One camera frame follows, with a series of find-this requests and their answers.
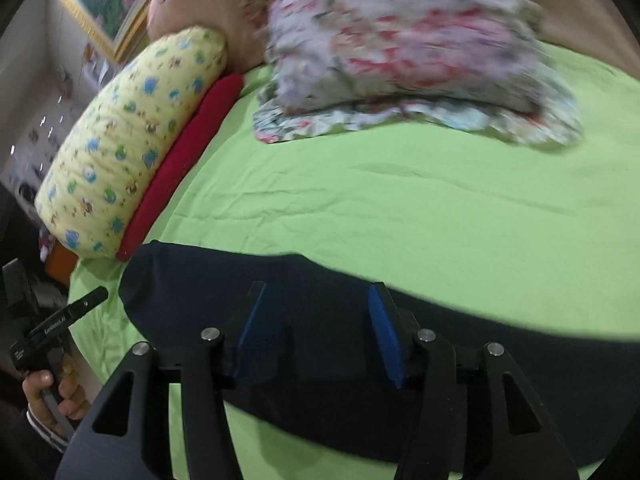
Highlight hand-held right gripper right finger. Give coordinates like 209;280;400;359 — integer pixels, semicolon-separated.
367;282;582;480

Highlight green bed sheet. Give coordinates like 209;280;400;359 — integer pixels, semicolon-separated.
67;40;640;480

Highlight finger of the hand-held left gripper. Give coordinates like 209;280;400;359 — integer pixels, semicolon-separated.
64;287;109;322

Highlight dark navy pants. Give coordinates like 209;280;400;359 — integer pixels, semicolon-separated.
118;240;632;473

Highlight beige headboard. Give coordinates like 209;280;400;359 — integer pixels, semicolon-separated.
146;0;640;81

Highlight yellow printed bolster pillow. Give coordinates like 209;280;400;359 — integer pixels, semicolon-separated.
35;26;229;260

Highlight red pillow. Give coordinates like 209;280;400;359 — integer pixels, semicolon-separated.
115;73;245;262

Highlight person's left forearm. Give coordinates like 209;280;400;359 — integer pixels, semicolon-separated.
0;407;71;480

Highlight gold framed painting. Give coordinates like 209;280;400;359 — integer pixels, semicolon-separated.
47;0;173;64

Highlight person's left hand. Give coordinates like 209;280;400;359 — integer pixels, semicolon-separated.
22;363;89;423

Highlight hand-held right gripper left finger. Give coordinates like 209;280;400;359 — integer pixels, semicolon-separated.
54;281;268;480

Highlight floral folded blanket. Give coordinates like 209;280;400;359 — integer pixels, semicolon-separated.
243;0;585;148

